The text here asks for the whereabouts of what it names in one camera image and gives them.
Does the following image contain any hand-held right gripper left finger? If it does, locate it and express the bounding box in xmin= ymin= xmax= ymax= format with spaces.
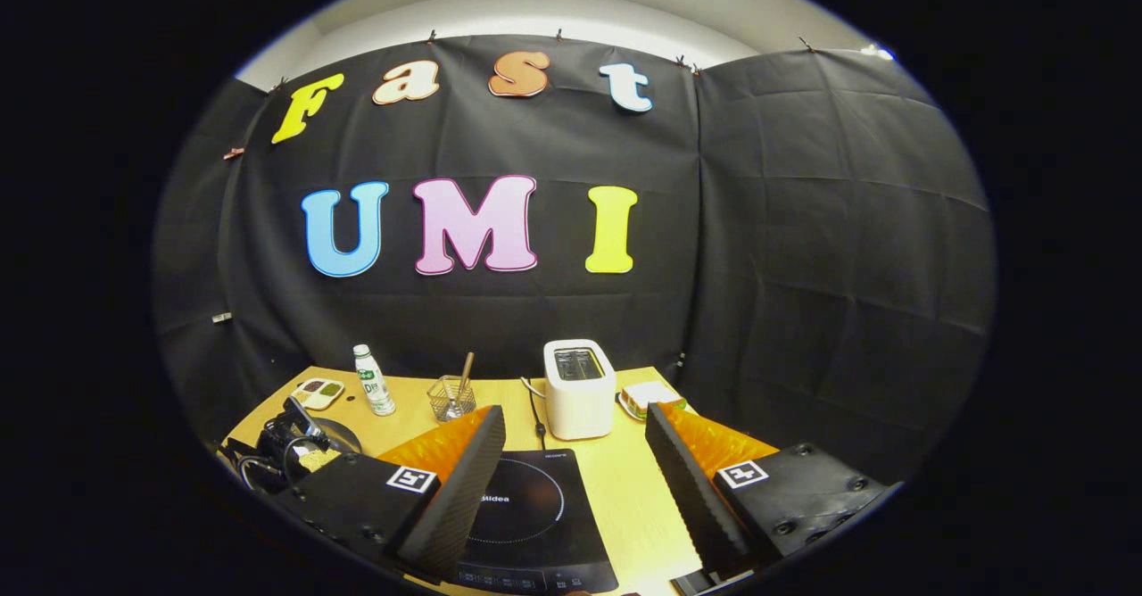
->
xmin=272 ymin=404 xmax=508 ymax=582

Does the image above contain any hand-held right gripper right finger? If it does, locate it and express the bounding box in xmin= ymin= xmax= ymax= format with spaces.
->
xmin=644 ymin=401 xmax=893 ymax=584

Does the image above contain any black induction cooktop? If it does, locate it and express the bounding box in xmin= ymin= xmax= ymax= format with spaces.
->
xmin=451 ymin=449 xmax=619 ymax=595

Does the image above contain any white divided bean dish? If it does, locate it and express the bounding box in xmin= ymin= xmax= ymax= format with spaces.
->
xmin=291 ymin=377 xmax=345 ymax=411

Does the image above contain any white drink bottle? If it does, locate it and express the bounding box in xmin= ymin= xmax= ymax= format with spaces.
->
xmin=352 ymin=344 xmax=397 ymax=417

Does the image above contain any toy sandwich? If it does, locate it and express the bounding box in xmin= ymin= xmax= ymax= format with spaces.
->
xmin=617 ymin=380 xmax=686 ymax=421

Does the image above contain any white toaster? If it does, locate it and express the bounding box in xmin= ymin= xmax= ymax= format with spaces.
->
xmin=542 ymin=339 xmax=617 ymax=441

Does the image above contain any black backdrop cloth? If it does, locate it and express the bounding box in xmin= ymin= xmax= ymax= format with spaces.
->
xmin=152 ymin=34 xmax=997 ymax=490

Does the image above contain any wire mesh basket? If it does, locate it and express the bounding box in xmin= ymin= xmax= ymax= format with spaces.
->
xmin=426 ymin=375 xmax=477 ymax=423

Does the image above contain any toaster power cable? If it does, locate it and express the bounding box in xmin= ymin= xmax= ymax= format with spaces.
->
xmin=522 ymin=377 xmax=547 ymax=451

